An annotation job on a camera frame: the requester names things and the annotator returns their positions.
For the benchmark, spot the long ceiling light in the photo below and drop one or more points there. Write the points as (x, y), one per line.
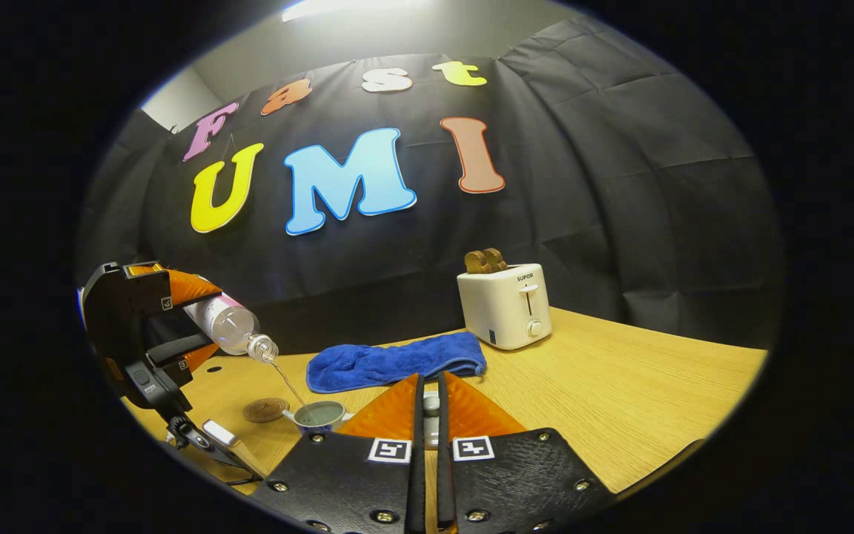
(353, 7)

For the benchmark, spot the clear plastic water bottle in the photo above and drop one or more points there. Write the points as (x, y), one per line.
(230, 326)

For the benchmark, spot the white blue-patterned teacup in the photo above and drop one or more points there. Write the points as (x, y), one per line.
(319, 417)

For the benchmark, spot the white toaster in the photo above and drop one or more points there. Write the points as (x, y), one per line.
(505, 308)

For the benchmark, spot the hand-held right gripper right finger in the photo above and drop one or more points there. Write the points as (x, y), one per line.
(443, 489)

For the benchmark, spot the black backdrop cloth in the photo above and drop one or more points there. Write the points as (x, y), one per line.
(605, 185)

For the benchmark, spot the blue towel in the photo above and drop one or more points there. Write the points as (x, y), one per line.
(397, 361)

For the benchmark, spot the round brown coaster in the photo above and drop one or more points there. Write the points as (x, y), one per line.
(265, 410)

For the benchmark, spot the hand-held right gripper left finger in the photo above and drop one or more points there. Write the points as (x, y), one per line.
(418, 482)

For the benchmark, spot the brown bread slice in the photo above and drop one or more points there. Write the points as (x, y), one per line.
(497, 259)
(475, 262)

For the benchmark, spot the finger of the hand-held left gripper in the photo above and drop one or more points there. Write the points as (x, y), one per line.
(175, 348)
(141, 293)

